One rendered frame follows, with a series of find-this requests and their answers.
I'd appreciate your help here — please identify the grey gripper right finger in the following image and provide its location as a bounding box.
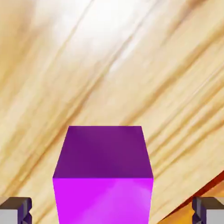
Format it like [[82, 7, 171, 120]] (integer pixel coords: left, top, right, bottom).
[[192, 196, 224, 224]]

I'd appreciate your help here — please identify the large orange box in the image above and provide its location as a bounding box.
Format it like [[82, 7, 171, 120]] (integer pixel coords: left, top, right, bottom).
[[157, 170, 224, 224]]

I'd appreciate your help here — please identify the small magenta cube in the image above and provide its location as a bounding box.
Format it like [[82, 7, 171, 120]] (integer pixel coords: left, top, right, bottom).
[[52, 125, 154, 224]]

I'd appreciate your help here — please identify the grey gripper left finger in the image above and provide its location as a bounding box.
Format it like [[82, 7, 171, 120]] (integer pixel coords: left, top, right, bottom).
[[0, 196, 33, 224]]

